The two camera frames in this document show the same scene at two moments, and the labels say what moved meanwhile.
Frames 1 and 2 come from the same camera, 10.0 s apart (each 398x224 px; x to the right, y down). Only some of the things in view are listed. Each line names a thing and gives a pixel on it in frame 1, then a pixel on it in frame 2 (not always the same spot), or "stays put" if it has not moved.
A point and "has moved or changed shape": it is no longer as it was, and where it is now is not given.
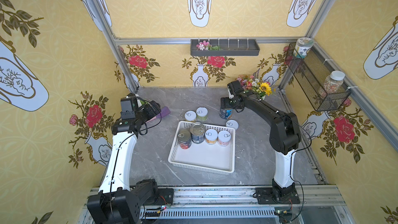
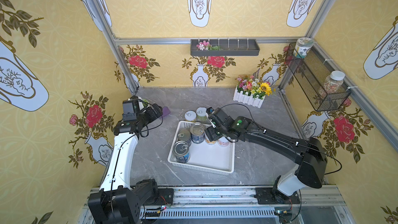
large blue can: x=197 y=130 stays put
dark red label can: x=184 y=137 stays put
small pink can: x=224 y=138 stays put
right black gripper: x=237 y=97 → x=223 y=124
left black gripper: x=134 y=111 stays put
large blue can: x=226 y=113 has moved or changed shape
